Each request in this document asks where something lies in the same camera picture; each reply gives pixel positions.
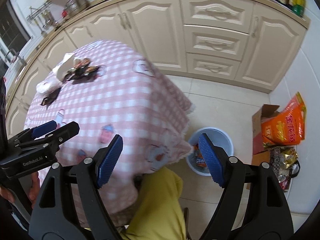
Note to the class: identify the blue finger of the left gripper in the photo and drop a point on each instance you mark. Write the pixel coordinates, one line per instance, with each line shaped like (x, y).
(43, 129)

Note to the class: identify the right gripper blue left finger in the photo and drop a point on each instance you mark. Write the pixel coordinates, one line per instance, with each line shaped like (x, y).
(107, 159)

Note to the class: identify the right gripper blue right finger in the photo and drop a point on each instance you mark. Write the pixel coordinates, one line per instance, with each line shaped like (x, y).
(214, 157)

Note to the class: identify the red white snack wrapper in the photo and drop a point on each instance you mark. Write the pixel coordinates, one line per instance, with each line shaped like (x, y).
(78, 63)

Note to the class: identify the crushed orange soda can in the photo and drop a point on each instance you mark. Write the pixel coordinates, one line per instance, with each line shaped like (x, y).
(198, 157)

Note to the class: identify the clear plastic bag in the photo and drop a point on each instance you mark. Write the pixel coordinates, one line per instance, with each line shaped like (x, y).
(48, 86)

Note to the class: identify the light blue trash bin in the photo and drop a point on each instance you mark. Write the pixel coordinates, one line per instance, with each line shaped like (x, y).
(218, 137)

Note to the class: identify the dark kitchen window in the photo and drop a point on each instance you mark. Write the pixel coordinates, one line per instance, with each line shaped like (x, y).
(13, 35)

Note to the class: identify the cream kitchen cabinets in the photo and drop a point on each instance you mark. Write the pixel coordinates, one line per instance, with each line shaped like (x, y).
(247, 43)

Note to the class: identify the person's left hand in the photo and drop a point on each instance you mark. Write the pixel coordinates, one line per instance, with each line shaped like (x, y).
(32, 194)

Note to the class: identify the brown cardboard box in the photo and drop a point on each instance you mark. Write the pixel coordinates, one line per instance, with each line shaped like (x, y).
(260, 154)

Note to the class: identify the white crumpled tissue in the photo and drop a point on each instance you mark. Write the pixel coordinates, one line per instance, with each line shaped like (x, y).
(67, 63)

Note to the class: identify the dark snack wrapper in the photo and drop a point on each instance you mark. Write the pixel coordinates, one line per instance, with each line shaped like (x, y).
(82, 73)

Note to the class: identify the yellow trousers leg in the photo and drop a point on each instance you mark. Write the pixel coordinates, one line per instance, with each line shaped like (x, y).
(158, 213)

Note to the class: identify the pink checkered tablecloth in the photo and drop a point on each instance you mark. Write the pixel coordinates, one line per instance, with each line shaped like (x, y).
(129, 97)

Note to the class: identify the gold black patterned bag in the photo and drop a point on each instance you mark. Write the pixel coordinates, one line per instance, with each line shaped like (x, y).
(285, 164)

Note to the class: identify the orange snack bag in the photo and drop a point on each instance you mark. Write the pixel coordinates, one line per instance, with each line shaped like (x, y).
(285, 128)

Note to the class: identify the hanging utensil rack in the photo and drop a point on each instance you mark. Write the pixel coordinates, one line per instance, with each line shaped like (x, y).
(42, 17)

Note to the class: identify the steel pot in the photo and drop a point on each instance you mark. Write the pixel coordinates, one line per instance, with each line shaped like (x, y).
(74, 7)

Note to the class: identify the green yellow bottle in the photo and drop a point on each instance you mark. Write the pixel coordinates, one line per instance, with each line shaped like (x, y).
(298, 7)

